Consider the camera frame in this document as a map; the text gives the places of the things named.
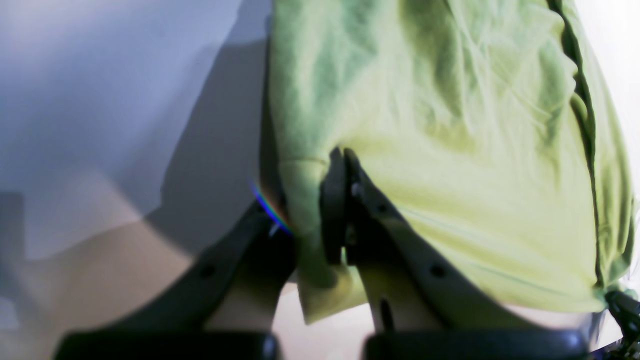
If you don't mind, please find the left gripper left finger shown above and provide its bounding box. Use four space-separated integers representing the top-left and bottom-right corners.
54 200 295 360

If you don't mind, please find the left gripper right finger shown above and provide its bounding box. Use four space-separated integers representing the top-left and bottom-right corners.
320 148 590 360

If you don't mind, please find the green t-shirt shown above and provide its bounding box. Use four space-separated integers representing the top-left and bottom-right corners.
269 0 634 324

